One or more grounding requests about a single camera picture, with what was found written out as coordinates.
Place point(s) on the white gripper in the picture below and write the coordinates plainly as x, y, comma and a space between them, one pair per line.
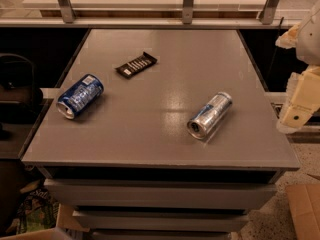
310, 42

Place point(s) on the blue pepsi can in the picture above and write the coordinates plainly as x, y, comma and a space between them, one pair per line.
79, 96

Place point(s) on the silver red bull can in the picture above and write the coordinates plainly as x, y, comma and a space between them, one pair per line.
208, 117

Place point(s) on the cardboard box right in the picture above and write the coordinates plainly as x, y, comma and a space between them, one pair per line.
304, 203

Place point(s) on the cardboard box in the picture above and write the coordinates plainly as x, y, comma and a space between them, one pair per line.
67, 228
304, 203

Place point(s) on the black snack bar wrapper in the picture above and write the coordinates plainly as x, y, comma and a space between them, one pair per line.
137, 65

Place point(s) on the grey drawer cabinet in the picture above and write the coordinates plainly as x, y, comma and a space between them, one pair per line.
128, 165

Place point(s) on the cardboard box bottom left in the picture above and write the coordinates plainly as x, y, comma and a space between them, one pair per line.
67, 228

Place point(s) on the black chair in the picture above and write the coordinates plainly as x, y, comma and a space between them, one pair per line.
20, 95

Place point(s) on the green printed bag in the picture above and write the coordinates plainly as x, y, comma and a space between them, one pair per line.
37, 211

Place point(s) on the metal railing frame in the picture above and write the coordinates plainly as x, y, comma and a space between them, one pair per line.
165, 14

